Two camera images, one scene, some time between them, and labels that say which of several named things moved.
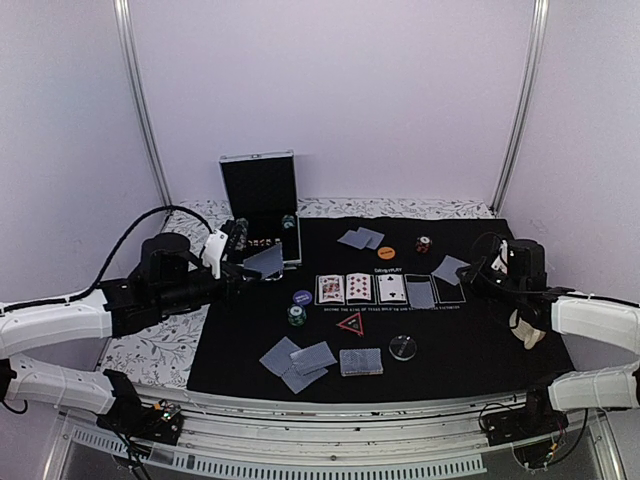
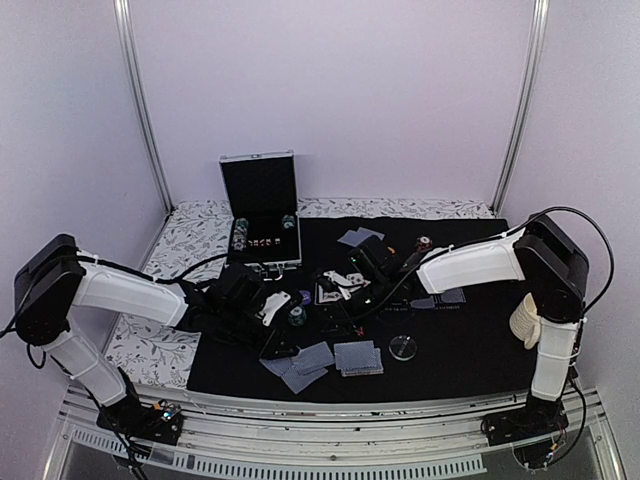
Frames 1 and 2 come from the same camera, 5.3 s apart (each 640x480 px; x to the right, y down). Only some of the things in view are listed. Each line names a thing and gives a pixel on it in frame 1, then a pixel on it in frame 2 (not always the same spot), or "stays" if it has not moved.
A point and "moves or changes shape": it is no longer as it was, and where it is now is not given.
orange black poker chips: (423, 244) stays
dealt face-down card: (314, 358) stays
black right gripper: (477, 273) → (341, 317)
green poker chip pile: (297, 315) stays
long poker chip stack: (241, 233) stays
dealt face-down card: (447, 268) moves or changes shape
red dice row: (265, 242) stays
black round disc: (402, 347) stays
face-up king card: (331, 288) stays
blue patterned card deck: (266, 262) → (360, 358)
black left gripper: (232, 278) → (274, 345)
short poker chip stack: (288, 222) stays
